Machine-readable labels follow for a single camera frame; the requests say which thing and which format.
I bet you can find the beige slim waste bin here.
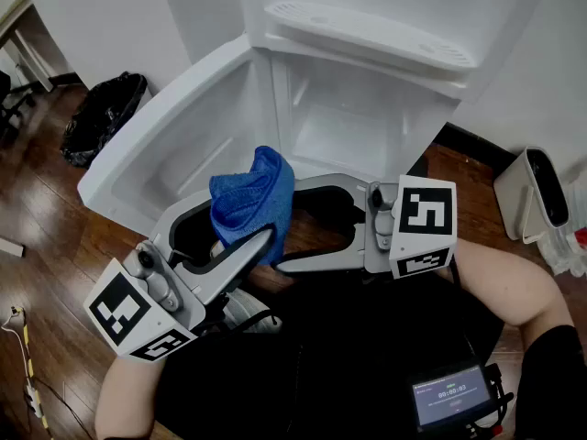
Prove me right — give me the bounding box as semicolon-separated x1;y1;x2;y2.
493;146;570;246

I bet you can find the black screen device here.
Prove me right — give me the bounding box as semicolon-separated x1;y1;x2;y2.
406;359;519;440

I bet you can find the black trash bag bin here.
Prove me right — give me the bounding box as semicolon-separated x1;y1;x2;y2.
59;71;149;170

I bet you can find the thin black floor cable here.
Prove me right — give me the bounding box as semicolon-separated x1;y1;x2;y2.
34;377;95;440

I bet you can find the white plank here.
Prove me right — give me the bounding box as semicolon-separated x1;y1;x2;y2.
0;236;27;259

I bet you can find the clear bag of bottles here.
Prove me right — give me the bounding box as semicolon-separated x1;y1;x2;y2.
536;153;587;278

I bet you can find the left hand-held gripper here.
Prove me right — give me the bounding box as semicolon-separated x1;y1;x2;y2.
83;190;276;364

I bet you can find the white drip tray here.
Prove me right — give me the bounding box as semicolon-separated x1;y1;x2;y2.
264;1;478;71

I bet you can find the white-legged desk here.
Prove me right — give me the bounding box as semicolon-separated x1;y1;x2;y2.
0;0;56;94

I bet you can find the yellow and white cable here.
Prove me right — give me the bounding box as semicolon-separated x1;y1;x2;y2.
1;306;54;440

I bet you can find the grey sneaker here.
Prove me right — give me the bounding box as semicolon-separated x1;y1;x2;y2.
223;288;283;335

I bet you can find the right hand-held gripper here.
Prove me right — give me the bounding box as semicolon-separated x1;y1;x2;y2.
274;172;459;281

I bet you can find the person's right forearm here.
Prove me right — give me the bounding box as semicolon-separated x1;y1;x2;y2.
437;238;574;334

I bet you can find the person's left forearm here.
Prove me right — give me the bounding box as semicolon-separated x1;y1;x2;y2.
94;355;166;440

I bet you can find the white water dispenser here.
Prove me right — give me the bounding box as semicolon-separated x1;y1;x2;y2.
76;0;549;238

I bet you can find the black office chair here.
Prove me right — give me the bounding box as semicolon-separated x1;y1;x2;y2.
0;69;38;141

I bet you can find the blue cloth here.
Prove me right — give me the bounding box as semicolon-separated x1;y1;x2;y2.
209;145;296;267

